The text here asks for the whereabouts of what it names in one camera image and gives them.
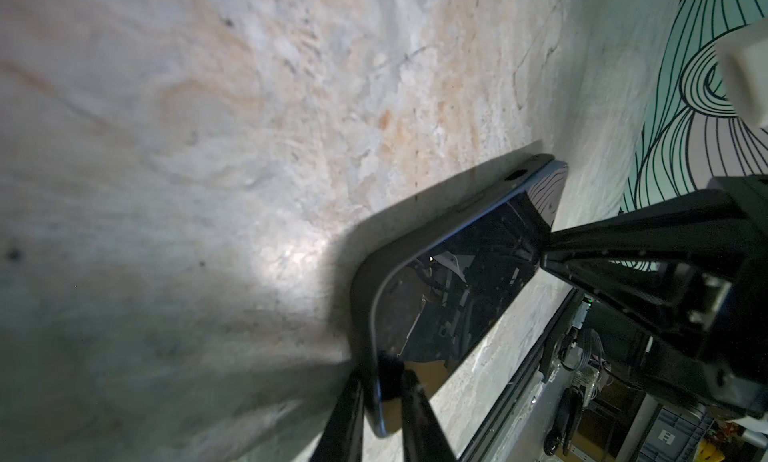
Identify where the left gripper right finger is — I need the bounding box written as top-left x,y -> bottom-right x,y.
401,369 -> 456,462

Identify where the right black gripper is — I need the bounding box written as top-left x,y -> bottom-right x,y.
541,175 -> 767,417

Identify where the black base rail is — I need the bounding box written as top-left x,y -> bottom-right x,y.
459,289 -> 584,461

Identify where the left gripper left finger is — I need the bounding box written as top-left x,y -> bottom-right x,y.
310,373 -> 364,462

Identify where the black phone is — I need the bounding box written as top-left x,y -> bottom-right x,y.
368,158 -> 570,439

